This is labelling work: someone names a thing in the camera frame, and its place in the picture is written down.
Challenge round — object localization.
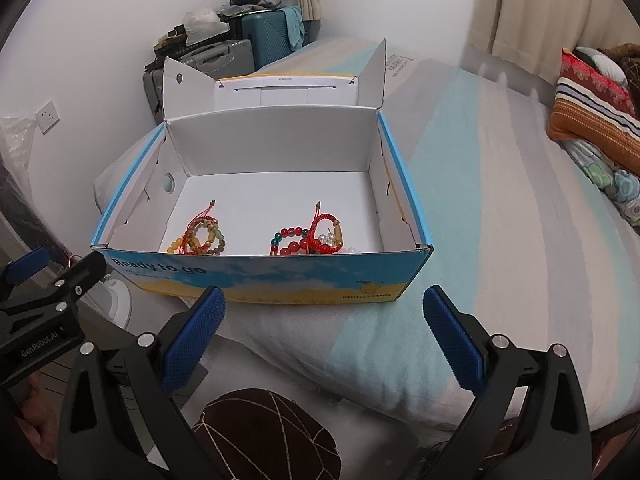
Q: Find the brown wooden bead bracelet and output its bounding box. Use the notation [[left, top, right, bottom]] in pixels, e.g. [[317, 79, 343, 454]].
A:
[[192, 219, 228, 257]]

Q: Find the red cord gold bar bracelet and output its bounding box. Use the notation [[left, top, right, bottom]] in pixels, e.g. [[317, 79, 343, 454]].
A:
[[301, 200, 347, 256]]

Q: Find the left hand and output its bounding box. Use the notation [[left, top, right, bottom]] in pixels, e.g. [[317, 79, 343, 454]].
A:
[[16, 373, 58, 464]]

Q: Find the striped bed mattress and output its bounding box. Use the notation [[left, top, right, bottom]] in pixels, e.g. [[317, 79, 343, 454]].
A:
[[96, 38, 639, 427]]

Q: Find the floral quilt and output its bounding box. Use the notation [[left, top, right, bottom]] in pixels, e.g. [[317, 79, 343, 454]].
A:
[[561, 140, 640, 232]]

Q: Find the grey suitcase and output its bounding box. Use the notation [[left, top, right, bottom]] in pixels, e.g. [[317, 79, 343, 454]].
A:
[[142, 39, 255, 125]]

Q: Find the white plastic bag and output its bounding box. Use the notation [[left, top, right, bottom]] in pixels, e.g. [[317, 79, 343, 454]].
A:
[[182, 8, 230, 46]]

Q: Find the striped orange pillow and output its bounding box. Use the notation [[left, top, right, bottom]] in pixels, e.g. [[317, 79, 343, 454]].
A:
[[547, 49, 639, 174]]

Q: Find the teal suitcase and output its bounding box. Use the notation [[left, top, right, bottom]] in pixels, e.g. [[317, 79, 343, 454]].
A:
[[241, 9, 296, 70]]

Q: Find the light blue cloth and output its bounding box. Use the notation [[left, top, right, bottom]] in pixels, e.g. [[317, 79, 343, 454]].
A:
[[280, 6, 306, 51]]

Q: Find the brown fuzzy blanket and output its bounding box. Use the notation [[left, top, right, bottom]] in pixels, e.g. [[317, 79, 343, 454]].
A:
[[601, 42, 640, 92]]

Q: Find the yellow bead bracelet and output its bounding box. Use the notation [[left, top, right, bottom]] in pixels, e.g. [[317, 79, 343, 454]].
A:
[[165, 231, 202, 256]]

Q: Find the white wall socket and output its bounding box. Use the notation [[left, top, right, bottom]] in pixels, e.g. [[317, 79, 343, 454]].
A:
[[35, 100, 60, 134]]

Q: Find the multicolour bead bracelet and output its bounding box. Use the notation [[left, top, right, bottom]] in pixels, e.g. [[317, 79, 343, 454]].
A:
[[268, 226, 314, 257]]

